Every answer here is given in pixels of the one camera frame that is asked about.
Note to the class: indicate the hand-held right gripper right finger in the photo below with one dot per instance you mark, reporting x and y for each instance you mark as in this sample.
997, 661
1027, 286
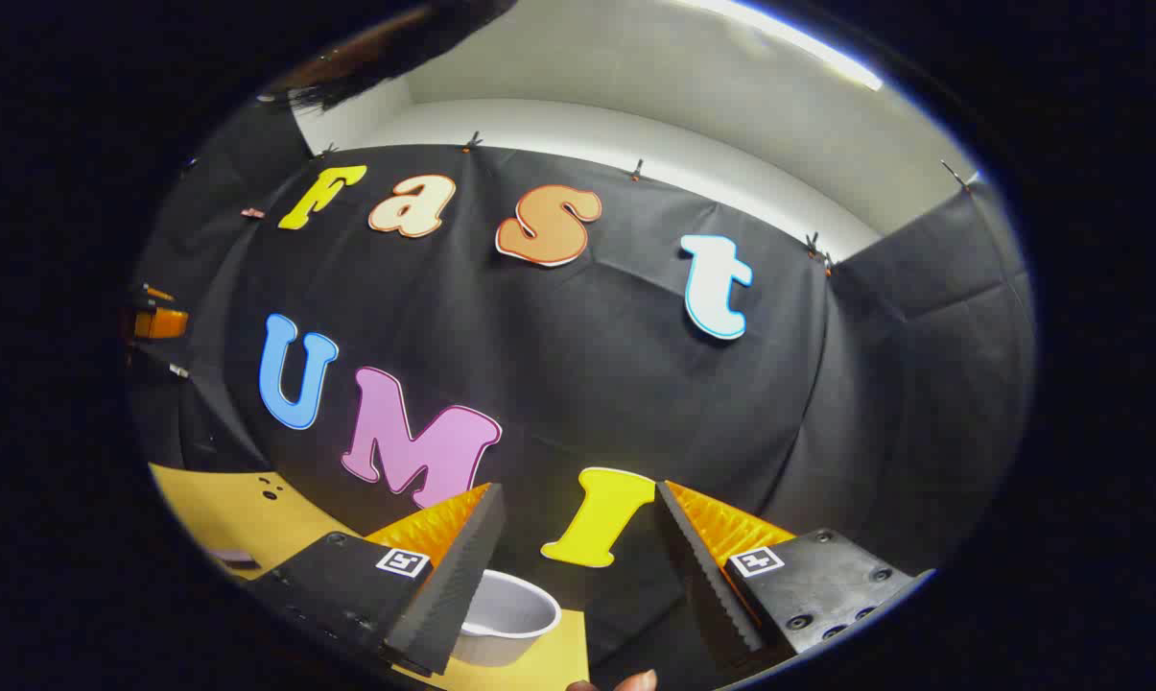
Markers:
707, 585

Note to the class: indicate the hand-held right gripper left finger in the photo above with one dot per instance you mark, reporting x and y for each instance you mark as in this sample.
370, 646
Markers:
448, 595

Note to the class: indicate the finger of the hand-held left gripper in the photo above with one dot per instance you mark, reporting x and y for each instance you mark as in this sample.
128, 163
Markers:
158, 293
163, 322

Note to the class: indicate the white ribbed garbage bin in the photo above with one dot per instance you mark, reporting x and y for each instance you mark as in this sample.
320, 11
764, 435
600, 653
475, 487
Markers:
510, 619

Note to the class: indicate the small lilac broom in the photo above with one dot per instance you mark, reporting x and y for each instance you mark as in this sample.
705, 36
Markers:
232, 555

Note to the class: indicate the dark fuzzy object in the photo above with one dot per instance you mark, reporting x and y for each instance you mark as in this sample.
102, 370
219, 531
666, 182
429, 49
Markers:
386, 48

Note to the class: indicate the row of small cloth clips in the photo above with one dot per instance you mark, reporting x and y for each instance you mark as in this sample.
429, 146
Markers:
472, 143

